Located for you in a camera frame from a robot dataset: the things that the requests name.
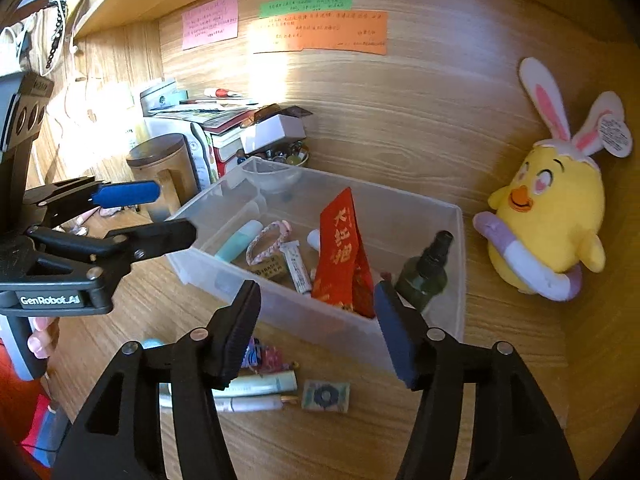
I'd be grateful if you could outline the person's left hand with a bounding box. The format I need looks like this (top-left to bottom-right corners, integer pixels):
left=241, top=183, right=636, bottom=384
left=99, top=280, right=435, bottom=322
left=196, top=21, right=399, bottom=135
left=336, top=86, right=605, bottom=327
left=27, top=316, right=61, bottom=360

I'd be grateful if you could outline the white patterned spoon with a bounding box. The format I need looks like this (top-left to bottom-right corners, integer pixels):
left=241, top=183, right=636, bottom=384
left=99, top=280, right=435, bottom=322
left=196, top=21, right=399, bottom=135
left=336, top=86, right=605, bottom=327
left=189, top=122, right=214, bottom=186

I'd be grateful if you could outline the green sticky note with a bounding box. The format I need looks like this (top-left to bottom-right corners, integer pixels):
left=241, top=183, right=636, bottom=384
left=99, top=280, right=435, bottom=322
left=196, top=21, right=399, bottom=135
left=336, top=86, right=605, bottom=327
left=259, top=0, right=354, bottom=18

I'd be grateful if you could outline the teal white tube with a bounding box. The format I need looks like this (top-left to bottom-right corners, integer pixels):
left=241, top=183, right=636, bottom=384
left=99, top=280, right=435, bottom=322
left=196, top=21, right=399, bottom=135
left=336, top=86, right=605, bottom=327
left=215, top=220, right=263, bottom=263

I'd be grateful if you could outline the blue small packet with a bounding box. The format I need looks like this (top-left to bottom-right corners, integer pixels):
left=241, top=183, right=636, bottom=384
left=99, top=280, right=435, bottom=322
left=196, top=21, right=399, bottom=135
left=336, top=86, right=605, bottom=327
left=244, top=338, right=265, bottom=370

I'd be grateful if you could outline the pile of papers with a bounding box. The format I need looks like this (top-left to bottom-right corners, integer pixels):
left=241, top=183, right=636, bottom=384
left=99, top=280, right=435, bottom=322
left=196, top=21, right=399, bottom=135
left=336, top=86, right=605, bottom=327
left=150, top=94, right=261, bottom=129

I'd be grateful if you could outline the pink small packet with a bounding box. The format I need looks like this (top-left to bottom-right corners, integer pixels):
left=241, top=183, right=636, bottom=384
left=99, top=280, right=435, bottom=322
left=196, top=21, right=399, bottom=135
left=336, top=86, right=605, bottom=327
left=260, top=344, right=294, bottom=370

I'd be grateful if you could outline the pale green tube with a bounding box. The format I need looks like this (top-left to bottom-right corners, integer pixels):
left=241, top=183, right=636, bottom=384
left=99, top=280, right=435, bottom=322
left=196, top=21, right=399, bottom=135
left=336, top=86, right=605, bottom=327
left=215, top=370, right=299, bottom=397

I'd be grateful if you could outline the clear plastic storage box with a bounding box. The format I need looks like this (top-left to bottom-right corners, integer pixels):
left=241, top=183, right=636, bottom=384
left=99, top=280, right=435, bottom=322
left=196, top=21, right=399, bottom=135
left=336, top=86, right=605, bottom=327
left=164, top=156, right=467, bottom=376

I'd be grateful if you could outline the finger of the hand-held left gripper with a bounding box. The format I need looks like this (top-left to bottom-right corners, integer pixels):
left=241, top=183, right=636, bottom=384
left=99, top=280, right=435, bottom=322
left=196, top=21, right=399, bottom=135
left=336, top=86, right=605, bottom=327
left=26, top=217, right=197, bottom=316
left=24, top=176, right=162, bottom=232

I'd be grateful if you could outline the green spray bottle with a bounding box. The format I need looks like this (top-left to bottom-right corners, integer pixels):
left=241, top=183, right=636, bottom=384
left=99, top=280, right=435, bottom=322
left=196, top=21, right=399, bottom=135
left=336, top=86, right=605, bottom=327
left=395, top=230, right=455, bottom=313

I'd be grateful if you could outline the red foil packet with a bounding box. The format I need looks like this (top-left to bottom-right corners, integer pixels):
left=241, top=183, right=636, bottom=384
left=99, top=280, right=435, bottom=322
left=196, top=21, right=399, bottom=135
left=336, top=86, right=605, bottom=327
left=311, top=187, right=376, bottom=320

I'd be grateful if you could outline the red garment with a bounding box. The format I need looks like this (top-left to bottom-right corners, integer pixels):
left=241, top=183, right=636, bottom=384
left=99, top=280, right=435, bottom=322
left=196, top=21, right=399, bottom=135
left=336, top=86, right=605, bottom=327
left=0, top=345, right=53, bottom=441

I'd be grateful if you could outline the pink sticky note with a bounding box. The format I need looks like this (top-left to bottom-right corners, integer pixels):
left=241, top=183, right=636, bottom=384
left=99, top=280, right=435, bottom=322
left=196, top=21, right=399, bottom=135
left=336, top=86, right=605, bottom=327
left=181, top=0, right=239, bottom=51

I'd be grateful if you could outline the orange sticky note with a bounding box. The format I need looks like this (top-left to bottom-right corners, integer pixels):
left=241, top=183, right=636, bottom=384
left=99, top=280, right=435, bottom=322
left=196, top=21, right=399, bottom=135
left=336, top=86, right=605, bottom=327
left=248, top=10, right=389, bottom=56

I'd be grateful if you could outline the dish of glass beads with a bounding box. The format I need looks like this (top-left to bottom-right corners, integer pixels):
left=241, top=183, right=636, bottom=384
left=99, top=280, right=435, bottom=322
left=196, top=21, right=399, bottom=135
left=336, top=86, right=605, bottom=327
left=235, top=142, right=311, bottom=167

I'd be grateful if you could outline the pink braided bracelet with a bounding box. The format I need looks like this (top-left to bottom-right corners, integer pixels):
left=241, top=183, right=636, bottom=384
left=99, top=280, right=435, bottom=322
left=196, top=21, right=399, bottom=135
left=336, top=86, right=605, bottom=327
left=245, top=220, right=292, bottom=267

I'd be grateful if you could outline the white cardboard box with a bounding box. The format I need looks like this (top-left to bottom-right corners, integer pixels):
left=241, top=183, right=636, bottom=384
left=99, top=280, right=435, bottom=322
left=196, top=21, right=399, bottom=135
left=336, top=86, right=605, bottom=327
left=240, top=113, right=307, bottom=156

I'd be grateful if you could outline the small packet with black flower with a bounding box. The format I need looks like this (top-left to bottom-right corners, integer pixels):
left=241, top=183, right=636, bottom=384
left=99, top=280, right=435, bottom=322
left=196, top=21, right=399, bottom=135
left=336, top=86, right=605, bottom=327
left=301, top=380, right=351, bottom=415

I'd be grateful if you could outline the clear plastic bowl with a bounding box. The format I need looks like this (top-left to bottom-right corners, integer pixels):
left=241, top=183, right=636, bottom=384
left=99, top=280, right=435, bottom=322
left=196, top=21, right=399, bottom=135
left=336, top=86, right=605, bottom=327
left=241, top=160, right=303, bottom=194

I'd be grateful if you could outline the yellow chick plush toy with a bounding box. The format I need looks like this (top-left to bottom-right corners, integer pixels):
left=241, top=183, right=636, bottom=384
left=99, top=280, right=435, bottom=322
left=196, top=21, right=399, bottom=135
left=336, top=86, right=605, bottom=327
left=472, top=56, right=633, bottom=302

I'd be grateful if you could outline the small white ointment tube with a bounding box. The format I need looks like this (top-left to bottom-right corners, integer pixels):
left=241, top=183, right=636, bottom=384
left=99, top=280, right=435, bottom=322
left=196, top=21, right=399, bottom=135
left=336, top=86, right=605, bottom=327
left=280, top=241, right=314, bottom=296

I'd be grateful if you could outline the stack of books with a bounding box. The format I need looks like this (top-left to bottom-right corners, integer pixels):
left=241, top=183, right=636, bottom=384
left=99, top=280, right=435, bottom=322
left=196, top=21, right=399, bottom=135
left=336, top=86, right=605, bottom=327
left=202, top=120, right=251, bottom=179

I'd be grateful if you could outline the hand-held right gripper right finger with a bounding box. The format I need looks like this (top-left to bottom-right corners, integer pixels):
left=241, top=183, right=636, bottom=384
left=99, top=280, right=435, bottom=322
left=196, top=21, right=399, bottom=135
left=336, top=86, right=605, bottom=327
left=373, top=280, right=581, bottom=480

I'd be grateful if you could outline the pink white tube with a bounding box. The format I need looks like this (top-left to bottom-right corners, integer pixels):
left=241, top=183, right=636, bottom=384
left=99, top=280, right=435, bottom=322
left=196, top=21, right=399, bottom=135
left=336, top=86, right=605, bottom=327
left=160, top=393, right=297, bottom=414

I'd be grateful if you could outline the black chain strap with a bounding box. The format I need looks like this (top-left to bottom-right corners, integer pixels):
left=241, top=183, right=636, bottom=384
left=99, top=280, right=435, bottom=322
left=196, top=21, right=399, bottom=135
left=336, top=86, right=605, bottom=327
left=42, top=0, right=69, bottom=71

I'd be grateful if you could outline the brown frosted mug with lid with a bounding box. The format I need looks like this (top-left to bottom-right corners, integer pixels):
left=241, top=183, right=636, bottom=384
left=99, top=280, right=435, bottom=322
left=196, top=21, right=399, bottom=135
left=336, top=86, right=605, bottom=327
left=125, top=133, right=197, bottom=221

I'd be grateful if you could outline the white tote bag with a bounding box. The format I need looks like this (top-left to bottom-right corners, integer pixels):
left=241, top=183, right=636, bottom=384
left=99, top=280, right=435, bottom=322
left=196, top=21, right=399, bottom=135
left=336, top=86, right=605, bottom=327
left=0, top=14, right=39, bottom=77

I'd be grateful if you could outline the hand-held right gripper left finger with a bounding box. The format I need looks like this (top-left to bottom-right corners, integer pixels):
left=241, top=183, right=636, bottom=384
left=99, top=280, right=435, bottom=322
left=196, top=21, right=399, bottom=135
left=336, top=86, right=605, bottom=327
left=52, top=280, right=262, bottom=480

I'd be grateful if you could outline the small brown card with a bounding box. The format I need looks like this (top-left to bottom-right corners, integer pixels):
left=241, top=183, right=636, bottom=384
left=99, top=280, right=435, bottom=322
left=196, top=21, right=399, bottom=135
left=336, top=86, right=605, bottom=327
left=247, top=255, right=287, bottom=282

